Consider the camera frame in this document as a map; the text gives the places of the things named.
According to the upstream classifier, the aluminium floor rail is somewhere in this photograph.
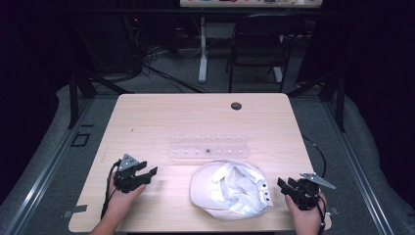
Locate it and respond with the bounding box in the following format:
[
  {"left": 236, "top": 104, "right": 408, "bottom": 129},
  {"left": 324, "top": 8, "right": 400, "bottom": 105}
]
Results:
[
  {"left": 0, "top": 97, "right": 96, "bottom": 235},
  {"left": 320, "top": 97, "right": 396, "bottom": 235}
]

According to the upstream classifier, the person's right hand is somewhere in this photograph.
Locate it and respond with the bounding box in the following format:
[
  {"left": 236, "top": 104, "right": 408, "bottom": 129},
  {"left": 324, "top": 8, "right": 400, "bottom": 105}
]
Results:
[{"left": 284, "top": 191, "right": 328, "bottom": 233}]

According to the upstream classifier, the black metal stand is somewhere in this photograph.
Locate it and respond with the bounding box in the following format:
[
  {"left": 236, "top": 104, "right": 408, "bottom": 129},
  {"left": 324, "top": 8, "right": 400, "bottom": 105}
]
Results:
[
  {"left": 66, "top": 63, "right": 135, "bottom": 130},
  {"left": 287, "top": 70, "right": 347, "bottom": 133}
]

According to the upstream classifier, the bundle of floor cables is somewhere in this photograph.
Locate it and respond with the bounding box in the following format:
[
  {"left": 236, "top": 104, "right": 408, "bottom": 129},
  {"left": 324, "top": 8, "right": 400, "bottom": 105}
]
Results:
[{"left": 122, "top": 16, "right": 210, "bottom": 95}]

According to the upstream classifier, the clear plastic hook rack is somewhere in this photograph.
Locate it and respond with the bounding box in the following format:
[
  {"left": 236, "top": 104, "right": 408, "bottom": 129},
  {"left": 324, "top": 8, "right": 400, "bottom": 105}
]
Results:
[{"left": 167, "top": 131, "right": 252, "bottom": 162}]

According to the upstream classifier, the white cap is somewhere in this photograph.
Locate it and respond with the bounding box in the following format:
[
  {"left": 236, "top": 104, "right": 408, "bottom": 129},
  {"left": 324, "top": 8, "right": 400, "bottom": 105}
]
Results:
[{"left": 189, "top": 159, "right": 275, "bottom": 222}]

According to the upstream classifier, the left hand-held gripper cable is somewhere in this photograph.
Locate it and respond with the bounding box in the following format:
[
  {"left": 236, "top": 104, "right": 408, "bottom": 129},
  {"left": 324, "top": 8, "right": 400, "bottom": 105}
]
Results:
[{"left": 100, "top": 160, "right": 121, "bottom": 220}]

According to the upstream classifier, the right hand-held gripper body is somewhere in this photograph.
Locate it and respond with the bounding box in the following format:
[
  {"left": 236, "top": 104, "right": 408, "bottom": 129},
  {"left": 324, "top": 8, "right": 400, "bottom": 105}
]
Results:
[{"left": 288, "top": 171, "right": 337, "bottom": 212}]

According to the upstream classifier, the right hand-held gripper cable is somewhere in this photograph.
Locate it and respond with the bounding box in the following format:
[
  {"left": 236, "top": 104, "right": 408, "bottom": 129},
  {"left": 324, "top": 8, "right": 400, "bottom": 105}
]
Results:
[{"left": 301, "top": 134, "right": 328, "bottom": 235}]

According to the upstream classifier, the hand-held gripper cable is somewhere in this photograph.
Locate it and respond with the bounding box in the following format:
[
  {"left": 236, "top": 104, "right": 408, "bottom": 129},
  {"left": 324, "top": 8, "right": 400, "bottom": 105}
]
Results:
[
  {"left": 100, "top": 160, "right": 121, "bottom": 220},
  {"left": 301, "top": 134, "right": 328, "bottom": 235}
]

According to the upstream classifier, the person's left hand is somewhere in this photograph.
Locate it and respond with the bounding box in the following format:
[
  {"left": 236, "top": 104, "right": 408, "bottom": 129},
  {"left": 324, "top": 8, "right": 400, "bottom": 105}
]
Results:
[{"left": 107, "top": 171, "right": 147, "bottom": 223}]

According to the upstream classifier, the black chair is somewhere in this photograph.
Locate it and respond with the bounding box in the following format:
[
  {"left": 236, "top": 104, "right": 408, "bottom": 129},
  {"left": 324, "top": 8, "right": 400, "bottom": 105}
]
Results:
[{"left": 224, "top": 12, "right": 305, "bottom": 94}]

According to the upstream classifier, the white desk leg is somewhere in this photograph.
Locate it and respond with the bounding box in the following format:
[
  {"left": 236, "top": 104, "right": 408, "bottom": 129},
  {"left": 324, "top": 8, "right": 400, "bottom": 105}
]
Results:
[
  {"left": 272, "top": 66, "right": 284, "bottom": 83},
  {"left": 198, "top": 17, "right": 209, "bottom": 84}
]

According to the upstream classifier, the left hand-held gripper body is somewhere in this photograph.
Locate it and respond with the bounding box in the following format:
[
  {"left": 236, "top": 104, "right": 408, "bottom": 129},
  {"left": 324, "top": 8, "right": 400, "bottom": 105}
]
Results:
[{"left": 113, "top": 153, "right": 147, "bottom": 194}]

